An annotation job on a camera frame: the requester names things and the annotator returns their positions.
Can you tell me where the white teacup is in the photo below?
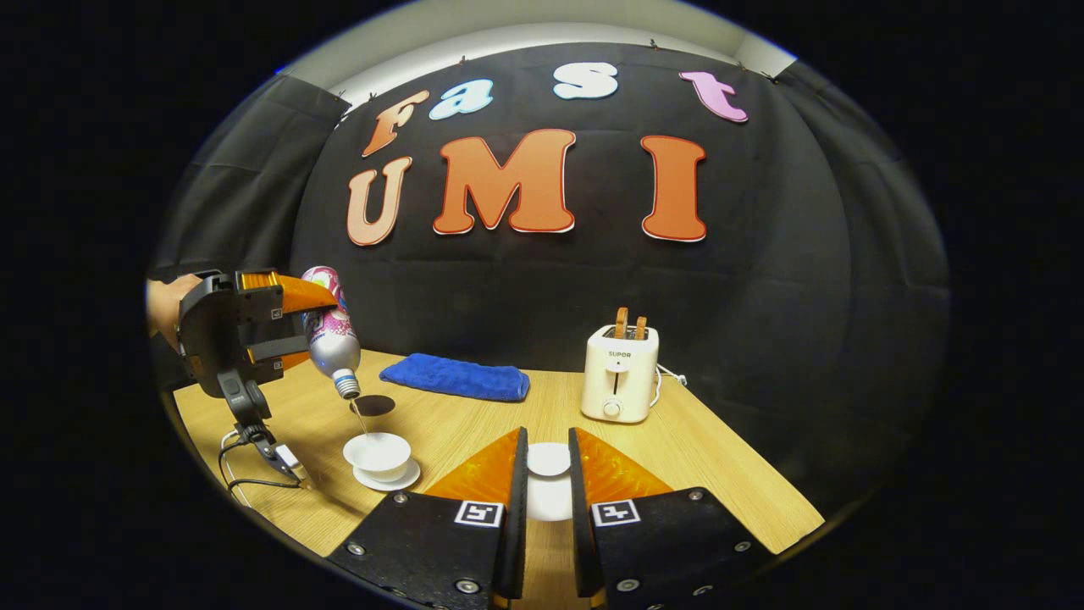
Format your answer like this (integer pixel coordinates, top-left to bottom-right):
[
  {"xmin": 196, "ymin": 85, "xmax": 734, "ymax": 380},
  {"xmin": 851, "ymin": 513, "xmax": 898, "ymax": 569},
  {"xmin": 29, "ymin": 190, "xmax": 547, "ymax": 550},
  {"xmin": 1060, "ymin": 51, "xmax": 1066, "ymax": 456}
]
[{"xmin": 342, "ymin": 432, "xmax": 412, "ymax": 484}]

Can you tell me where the white toaster cable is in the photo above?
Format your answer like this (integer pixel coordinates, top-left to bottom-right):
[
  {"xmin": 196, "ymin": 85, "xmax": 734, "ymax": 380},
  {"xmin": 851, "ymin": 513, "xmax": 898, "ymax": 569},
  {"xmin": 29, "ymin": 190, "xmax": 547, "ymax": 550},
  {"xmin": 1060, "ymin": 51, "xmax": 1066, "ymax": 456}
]
[{"xmin": 652, "ymin": 364, "xmax": 689, "ymax": 403}]

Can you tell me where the black cable with silver plug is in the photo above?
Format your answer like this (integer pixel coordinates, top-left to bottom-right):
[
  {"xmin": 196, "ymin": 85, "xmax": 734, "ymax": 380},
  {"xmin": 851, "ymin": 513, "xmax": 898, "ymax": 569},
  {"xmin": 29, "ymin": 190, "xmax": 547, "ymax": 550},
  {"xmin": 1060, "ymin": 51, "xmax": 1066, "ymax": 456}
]
[{"xmin": 218, "ymin": 424, "xmax": 310, "ymax": 494}]

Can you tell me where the silver water bottle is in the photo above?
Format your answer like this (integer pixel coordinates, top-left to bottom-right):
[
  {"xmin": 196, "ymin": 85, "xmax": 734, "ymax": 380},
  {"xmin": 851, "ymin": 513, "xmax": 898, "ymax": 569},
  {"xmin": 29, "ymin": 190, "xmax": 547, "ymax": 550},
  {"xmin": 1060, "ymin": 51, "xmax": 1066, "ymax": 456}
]
[{"xmin": 301, "ymin": 266, "xmax": 363, "ymax": 401}]

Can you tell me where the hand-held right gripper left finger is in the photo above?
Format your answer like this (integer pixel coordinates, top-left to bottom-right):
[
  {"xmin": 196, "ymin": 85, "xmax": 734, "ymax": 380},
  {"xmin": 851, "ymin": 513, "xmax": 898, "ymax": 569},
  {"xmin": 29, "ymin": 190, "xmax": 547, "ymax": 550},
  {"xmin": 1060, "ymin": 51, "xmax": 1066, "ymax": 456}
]
[{"xmin": 326, "ymin": 426, "xmax": 530, "ymax": 610}]

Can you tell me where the white saucer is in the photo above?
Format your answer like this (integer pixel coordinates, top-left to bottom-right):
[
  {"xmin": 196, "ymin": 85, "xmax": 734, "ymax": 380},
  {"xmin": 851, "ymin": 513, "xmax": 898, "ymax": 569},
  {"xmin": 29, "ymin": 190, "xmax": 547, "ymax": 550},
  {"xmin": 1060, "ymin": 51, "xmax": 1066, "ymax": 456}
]
[{"xmin": 352, "ymin": 457, "xmax": 422, "ymax": 492}]

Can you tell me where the white toaster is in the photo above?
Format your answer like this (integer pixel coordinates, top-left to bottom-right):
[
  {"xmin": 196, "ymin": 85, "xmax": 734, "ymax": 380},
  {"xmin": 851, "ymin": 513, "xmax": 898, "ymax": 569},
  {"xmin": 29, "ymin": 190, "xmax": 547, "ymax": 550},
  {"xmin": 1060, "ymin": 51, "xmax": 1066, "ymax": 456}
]
[{"xmin": 580, "ymin": 324, "xmax": 661, "ymax": 424}]

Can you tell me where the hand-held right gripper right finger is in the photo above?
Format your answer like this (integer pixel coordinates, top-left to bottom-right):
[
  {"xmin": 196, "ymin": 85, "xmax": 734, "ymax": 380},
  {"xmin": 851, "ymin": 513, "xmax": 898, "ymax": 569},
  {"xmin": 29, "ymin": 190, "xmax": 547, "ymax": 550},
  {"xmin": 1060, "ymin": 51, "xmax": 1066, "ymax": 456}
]
[{"xmin": 567, "ymin": 426, "xmax": 776, "ymax": 610}]

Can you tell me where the blue folded towel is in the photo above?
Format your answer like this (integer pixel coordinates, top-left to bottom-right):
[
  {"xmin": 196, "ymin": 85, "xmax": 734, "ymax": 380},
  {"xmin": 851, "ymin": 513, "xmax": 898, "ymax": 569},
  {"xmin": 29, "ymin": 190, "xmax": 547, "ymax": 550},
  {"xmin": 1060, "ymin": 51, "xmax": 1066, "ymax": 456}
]
[{"xmin": 379, "ymin": 352, "xmax": 532, "ymax": 402}]

